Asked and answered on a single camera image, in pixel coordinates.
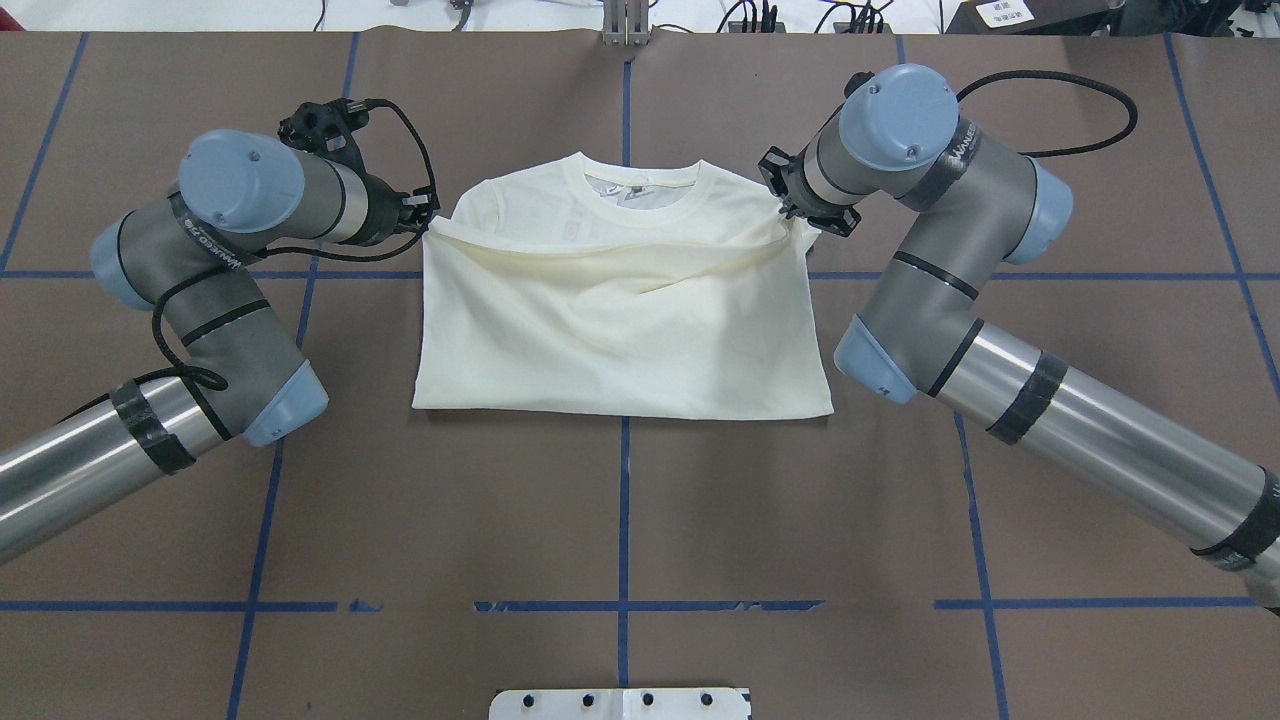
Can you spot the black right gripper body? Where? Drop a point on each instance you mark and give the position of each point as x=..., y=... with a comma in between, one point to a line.
x=822, y=214

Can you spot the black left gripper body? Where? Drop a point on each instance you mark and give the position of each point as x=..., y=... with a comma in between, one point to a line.
x=383, y=212

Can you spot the white long-sleeve cat shirt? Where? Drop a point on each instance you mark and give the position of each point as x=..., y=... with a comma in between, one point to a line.
x=579, y=287

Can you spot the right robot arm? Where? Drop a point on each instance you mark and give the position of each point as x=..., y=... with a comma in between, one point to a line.
x=979, y=205

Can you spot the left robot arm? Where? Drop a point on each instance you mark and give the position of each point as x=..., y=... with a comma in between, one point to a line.
x=232, y=368

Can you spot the black box with label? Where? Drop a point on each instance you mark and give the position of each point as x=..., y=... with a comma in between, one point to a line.
x=1047, y=18

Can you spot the aluminium frame post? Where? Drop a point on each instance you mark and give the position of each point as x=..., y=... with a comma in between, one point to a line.
x=626, y=22

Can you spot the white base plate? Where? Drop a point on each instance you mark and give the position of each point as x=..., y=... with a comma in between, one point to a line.
x=623, y=703

